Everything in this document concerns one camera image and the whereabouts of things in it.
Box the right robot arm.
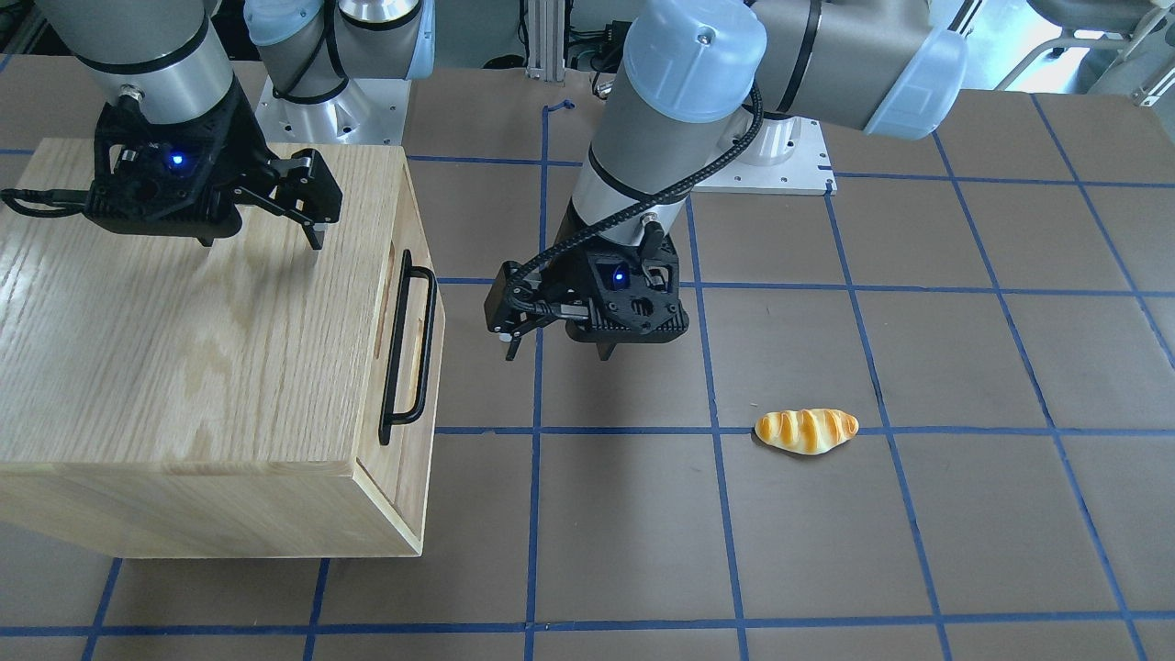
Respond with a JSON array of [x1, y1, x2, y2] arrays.
[[4, 1, 435, 250]]

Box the wooden drawer cabinet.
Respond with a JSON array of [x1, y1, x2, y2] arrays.
[[1, 146, 427, 559]]

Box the wooden drawer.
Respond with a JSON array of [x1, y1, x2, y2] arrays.
[[357, 164, 445, 534]]

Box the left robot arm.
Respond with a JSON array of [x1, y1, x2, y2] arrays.
[[484, 1, 967, 360]]

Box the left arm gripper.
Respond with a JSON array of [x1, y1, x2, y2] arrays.
[[484, 221, 691, 360]]

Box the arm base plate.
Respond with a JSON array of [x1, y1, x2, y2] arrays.
[[255, 79, 412, 146], [694, 117, 838, 196]]

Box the toy bread roll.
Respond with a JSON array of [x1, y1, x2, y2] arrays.
[[753, 409, 860, 456]]

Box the black drawer handle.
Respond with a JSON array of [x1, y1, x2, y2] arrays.
[[378, 249, 438, 447]]

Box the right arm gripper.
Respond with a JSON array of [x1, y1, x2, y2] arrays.
[[83, 96, 343, 251]]

